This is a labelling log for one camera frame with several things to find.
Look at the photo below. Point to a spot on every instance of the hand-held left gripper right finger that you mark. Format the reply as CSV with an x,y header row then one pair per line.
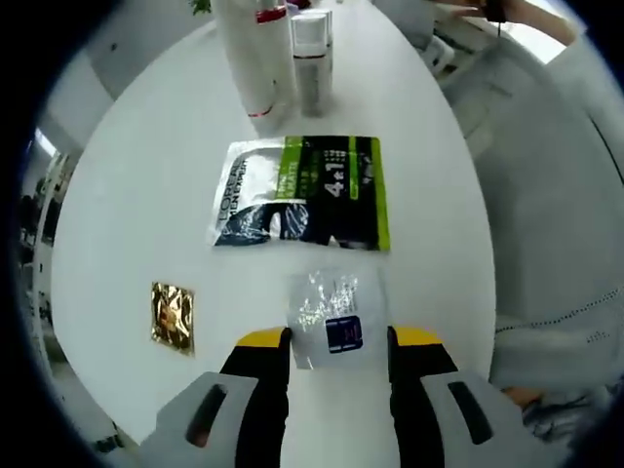
x,y
448,419

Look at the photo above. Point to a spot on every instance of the white red-collar pump skincare bottle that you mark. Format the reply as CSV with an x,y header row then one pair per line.
x,y
256,63

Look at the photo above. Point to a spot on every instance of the gold skincare sachet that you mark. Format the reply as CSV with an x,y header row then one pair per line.
x,y
171,319

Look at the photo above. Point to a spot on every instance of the small red-label skincare bottle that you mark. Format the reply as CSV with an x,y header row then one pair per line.
x,y
309,73

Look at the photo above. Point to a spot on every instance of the clear plastic sample packet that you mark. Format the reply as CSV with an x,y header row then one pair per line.
x,y
336,302

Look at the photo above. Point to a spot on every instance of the green potted plant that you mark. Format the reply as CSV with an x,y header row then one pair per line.
x,y
200,6

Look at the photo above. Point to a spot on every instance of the green black skincare sachet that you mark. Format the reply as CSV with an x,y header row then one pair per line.
x,y
302,195

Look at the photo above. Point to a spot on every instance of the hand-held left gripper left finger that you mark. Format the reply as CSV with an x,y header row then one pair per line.
x,y
229,419

